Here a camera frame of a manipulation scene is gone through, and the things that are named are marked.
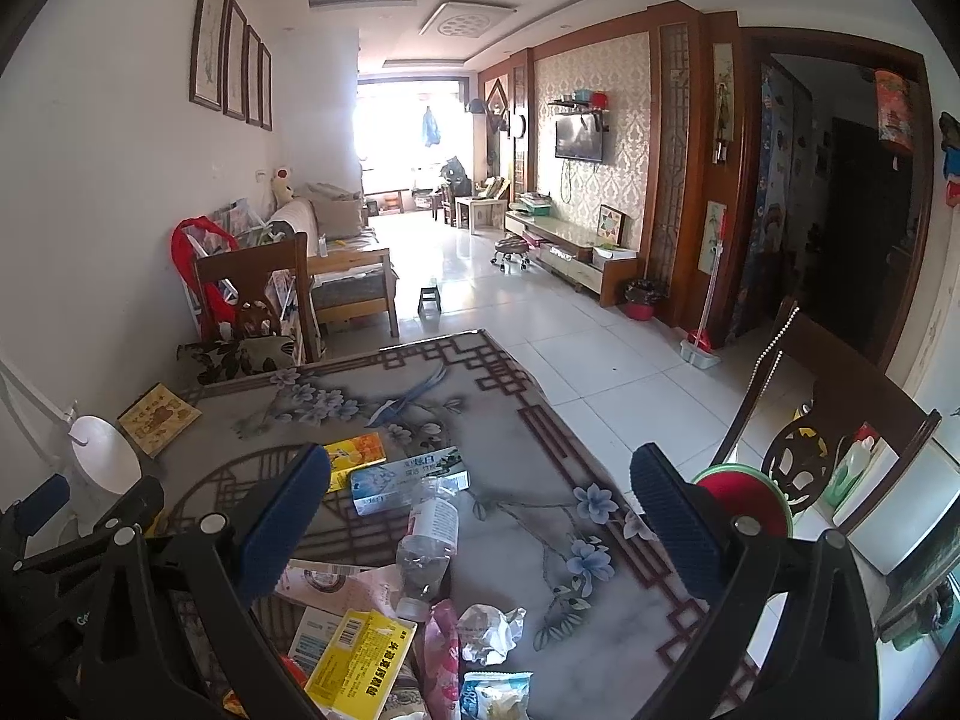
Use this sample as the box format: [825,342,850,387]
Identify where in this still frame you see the pink snack bag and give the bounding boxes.
[416,600,460,720]

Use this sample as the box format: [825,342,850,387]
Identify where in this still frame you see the red white broom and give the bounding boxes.
[679,200,727,371]

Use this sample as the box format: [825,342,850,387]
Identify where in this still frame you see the blue white long box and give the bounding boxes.
[348,447,470,517]

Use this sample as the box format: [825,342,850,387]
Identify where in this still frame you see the floral seat cushion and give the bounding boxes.
[176,335,296,385]

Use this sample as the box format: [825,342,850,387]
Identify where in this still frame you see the red green trash bin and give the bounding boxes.
[693,463,794,538]

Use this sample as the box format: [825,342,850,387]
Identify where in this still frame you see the yellow orange drink box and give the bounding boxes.
[324,433,386,493]

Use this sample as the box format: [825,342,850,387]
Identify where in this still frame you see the four framed wall paintings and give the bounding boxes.
[187,0,274,132]

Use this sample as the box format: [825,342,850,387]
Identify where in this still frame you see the low tv cabinet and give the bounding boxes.
[505,211,640,307]

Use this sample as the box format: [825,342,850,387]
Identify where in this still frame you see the small red floor bin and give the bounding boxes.
[623,278,667,322]

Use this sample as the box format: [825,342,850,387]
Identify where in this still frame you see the yellow carton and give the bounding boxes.
[306,610,416,720]

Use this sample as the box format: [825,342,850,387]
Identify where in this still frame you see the small dark stool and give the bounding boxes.
[416,284,443,316]

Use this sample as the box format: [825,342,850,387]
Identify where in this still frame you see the swivel stool with wheels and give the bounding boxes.
[491,236,530,270]

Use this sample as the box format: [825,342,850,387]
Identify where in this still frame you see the wall mounted television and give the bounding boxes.
[555,112,605,164]

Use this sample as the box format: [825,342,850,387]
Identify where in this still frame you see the dark wooden chair left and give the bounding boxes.
[205,232,320,362]

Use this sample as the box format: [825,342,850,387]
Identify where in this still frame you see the clear wrapper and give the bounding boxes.
[457,605,527,667]

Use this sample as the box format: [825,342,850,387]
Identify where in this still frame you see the wooden sofa with cushions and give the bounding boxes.
[270,169,398,338]

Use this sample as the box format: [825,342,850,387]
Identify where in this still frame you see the white desk lamp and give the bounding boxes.
[2,358,142,535]

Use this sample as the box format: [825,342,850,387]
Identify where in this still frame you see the blue white snack packet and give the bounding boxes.
[460,671,532,720]

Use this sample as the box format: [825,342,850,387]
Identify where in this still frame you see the dark wooden chair right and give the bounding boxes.
[711,298,942,535]

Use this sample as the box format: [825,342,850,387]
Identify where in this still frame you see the red bag on chair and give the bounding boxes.
[169,216,239,341]

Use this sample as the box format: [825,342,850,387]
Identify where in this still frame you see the dark wooden chair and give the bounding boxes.
[205,232,320,362]
[711,298,942,535]

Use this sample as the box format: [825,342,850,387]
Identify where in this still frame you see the gold patterned flat box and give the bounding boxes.
[119,383,202,458]

